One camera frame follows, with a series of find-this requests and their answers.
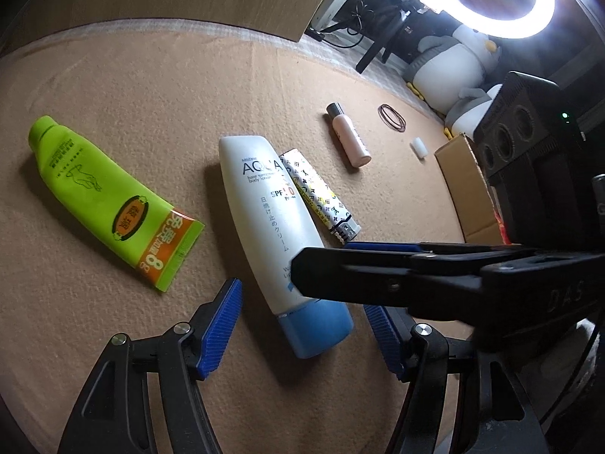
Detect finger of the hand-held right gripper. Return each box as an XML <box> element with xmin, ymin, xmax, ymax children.
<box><xmin>290</xmin><ymin>246</ymin><xmax>487</xmax><ymax>327</ymax></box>
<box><xmin>344</xmin><ymin>240</ymin><xmax>527</xmax><ymax>257</ymax></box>

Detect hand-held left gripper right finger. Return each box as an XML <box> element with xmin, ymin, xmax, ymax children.
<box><xmin>363</xmin><ymin>305</ymin><xmax>540</xmax><ymax>454</ymax></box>

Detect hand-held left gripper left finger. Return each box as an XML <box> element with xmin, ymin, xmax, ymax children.
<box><xmin>57</xmin><ymin>278</ymin><xmax>243</xmax><ymax>454</ymax></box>

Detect cardboard box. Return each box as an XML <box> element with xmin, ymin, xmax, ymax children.
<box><xmin>434</xmin><ymin>133</ymin><xmax>513</xmax><ymax>245</ymax></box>

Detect white patterned lighter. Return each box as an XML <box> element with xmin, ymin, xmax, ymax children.
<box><xmin>279</xmin><ymin>148</ymin><xmax>362</xmax><ymax>247</ymax></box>

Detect small pink bottle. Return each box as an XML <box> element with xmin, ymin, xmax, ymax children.
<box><xmin>326</xmin><ymin>103</ymin><xmax>372</xmax><ymax>168</ymax></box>

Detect white tube with blue cap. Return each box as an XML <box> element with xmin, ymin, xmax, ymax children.
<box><xmin>218</xmin><ymin>135</ymin><xmax>355</xmax><ymax>359</ymax></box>

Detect brown hair ties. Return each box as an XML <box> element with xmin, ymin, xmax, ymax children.
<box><xmin>378</xmin><ymin>104</ymin><xmax>406</xmax><ymax>132</ymax></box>

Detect green cream tube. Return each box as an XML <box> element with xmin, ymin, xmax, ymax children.
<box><xmin>28</xmin><ymin>115</ymin><xmax>206</xmax><ymax>294</ymax></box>

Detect small penguin plush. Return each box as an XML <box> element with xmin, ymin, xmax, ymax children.
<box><xmin>444</xmin><ymin>82</ymin><xmax>504</xmax><ymax>140</ymax></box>

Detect large penguin plush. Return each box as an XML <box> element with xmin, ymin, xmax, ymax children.
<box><xmin>404</xmin><ymin>23</ymin><xmax>502</xmax><ymax>114</ymax></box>

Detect black tripod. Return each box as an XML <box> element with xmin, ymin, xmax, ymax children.
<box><xmin>354</xmin><ymin>5</ymin><xmax>426</xmax><ymax>74</ymax></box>

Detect ring light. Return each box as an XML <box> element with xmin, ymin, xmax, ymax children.
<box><xmin>409</xmin><ymin>0</ymin><xmax>556</xmax><ymax>41</ymax></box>

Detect white door frame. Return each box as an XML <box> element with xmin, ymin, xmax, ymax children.
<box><xmin>307</xmin><ymin>0</ymin><xmax>379</xmax><ymax>43</ymax></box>

